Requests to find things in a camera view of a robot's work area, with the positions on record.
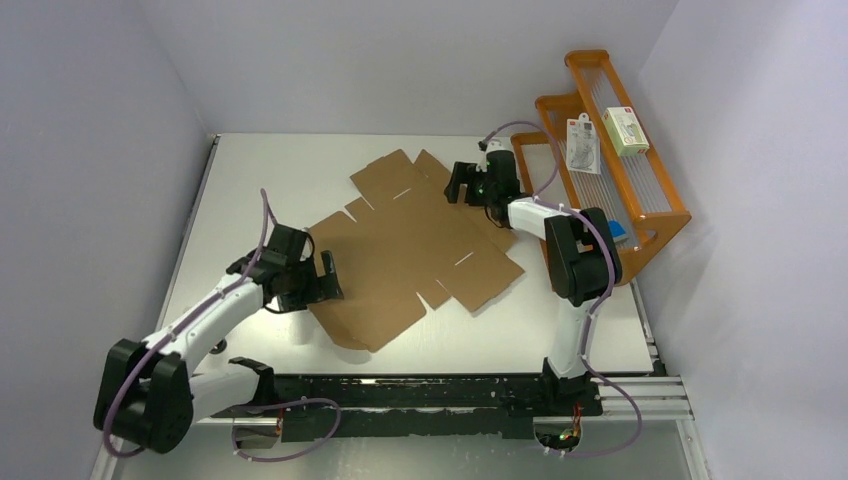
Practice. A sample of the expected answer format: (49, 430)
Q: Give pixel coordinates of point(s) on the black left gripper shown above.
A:
(320, 287)

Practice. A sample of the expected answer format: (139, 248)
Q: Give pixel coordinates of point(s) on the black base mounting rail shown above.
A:
(507, 404)

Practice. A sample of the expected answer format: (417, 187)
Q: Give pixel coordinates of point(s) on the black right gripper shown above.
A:
(463, 173)

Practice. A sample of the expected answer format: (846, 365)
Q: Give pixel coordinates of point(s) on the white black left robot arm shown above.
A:
(150, 392)

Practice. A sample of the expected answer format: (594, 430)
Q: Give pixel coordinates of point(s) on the red emergency stop button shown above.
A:
(219, 347)

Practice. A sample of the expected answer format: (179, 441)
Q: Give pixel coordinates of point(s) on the brown cardboard box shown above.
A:
(400, 248)

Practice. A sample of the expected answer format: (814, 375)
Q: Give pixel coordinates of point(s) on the blue small object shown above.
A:
(619, 234)

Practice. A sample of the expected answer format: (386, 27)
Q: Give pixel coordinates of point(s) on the white green product box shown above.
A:
(625, 131)

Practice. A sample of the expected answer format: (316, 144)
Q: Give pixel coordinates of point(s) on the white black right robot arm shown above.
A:
(582, 261)

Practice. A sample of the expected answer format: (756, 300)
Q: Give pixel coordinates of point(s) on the orange wooden tiered rack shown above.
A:
(636, 191)

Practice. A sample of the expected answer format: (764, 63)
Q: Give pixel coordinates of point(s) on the clear packaged cable bag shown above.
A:
(582, 146)

